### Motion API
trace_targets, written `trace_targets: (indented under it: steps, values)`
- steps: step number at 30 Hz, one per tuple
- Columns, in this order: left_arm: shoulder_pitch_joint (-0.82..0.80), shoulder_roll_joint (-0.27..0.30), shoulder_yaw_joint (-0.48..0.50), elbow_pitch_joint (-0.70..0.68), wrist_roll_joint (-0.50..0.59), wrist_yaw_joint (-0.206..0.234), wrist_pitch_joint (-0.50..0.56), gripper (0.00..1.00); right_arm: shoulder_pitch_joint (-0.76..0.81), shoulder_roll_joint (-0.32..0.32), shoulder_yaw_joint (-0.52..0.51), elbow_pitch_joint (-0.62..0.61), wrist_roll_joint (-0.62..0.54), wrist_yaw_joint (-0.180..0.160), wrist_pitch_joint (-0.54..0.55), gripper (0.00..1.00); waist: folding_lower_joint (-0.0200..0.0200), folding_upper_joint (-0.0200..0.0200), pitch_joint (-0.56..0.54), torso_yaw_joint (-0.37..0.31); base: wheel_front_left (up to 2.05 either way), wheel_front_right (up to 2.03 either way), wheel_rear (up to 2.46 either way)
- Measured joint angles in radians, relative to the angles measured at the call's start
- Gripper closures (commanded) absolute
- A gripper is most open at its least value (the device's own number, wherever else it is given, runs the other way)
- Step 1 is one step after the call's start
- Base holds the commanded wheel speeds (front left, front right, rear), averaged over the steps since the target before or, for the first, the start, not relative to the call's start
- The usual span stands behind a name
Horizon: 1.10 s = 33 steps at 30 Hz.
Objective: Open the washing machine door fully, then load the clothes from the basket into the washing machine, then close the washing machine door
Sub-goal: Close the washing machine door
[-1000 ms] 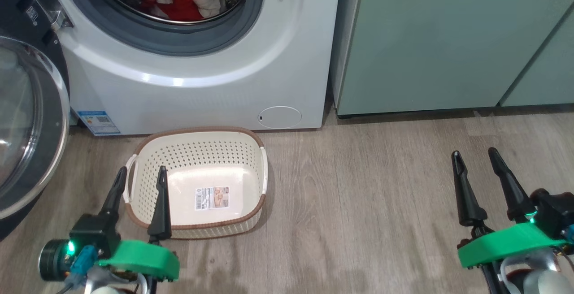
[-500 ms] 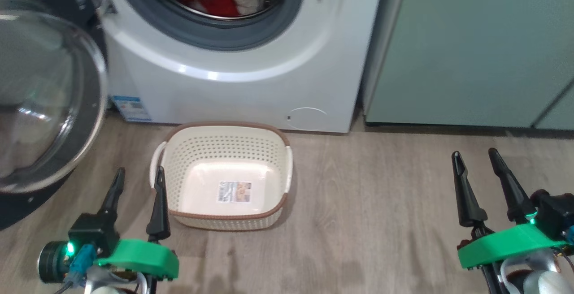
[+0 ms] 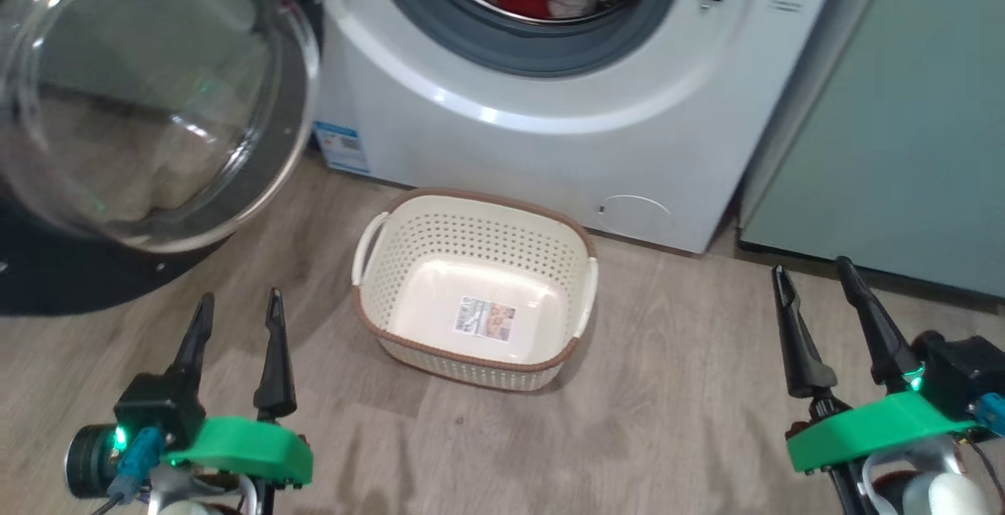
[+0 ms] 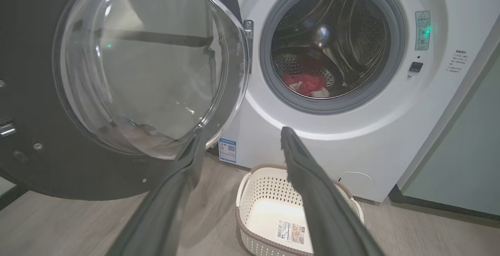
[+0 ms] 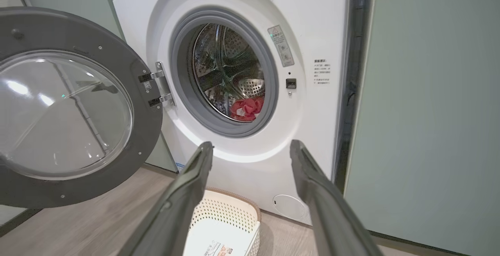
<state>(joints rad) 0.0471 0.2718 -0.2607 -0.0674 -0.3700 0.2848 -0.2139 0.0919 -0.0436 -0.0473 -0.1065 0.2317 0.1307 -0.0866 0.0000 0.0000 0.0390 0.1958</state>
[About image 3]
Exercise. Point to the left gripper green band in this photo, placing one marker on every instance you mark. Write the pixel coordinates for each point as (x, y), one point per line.
(251, 448)

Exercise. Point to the pale green cabinet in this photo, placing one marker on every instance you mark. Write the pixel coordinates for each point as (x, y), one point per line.
(903, 146)

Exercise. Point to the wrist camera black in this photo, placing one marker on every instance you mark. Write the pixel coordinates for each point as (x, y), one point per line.
(962, 370)
(157, 413)

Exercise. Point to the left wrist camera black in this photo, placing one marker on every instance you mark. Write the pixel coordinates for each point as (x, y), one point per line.
(157, 413)

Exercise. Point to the round glass washing machine door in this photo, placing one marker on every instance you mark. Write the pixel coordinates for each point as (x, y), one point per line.
(157, 91)

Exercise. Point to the blue white energy label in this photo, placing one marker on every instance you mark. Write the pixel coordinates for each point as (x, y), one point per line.
(341, 147)

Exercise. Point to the basket product label sticker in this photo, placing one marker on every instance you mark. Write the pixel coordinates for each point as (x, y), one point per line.
(484, 320)

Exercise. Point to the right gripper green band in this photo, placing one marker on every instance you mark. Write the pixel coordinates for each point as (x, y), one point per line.
(879, 432)

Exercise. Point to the white front-load washing machine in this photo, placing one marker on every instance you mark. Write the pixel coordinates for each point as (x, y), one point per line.
(550, 154)

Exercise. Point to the round filter access cover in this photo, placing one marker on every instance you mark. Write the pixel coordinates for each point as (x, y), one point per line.
(636, 213)

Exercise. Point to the cream perforated laundry basket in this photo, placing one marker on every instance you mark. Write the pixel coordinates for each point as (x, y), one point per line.
(471, 264)

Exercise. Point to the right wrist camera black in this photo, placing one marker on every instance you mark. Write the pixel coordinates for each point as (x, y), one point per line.
(962, 370)

